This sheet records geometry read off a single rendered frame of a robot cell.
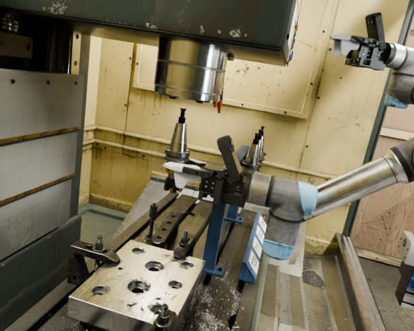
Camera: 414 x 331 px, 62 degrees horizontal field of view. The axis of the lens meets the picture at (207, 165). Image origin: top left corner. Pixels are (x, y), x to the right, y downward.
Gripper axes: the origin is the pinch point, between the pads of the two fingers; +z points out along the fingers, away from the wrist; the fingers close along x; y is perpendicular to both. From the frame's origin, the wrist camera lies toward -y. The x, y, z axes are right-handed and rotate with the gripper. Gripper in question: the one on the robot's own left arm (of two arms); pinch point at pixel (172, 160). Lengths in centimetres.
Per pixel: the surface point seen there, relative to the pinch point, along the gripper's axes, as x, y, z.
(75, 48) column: 21, -23, 42
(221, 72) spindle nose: -2.0, -22.8, -8.9
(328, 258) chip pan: 95, 59, -64
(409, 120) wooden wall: 260, -13, -135
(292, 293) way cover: 43, 53, -42
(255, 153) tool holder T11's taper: 31.0, 0.0, -18.2
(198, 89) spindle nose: -6.9, -18.4, -5.4
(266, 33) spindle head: -12.9, -30.6, -17.8
